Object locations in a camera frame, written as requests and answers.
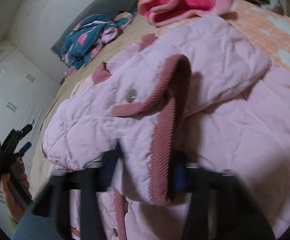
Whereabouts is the pink quilted jacket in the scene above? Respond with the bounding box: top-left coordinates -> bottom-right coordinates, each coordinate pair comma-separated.
42,16 -> 290,239

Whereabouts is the orange plaid fleece blanket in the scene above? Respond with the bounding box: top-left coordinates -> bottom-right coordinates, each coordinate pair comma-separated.
69,0 -> 290,102

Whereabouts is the tan bed sheet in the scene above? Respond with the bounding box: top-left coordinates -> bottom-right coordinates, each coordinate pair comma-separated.
29,15 -> 159,197

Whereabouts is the blue floral padded garment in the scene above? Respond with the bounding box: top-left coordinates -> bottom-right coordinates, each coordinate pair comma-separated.
60,12 -> 135,70

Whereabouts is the left hand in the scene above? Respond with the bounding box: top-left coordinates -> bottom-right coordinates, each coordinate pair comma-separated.
0,158 -> 29,224

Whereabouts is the hot pink fleece garment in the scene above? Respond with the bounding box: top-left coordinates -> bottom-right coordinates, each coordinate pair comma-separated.
137,0 -> 234,27

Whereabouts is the white wardrobe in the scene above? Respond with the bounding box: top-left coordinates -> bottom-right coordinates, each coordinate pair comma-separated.
0,41 -> 62,233

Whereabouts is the grey headboard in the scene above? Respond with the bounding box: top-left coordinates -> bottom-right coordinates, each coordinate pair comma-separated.
51,0 -> 138,58

